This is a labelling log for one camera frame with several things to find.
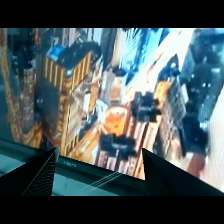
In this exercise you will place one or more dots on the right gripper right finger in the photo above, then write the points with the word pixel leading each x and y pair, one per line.
pixel 173 181

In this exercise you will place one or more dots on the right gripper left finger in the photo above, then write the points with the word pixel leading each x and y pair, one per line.
pixel 36 176

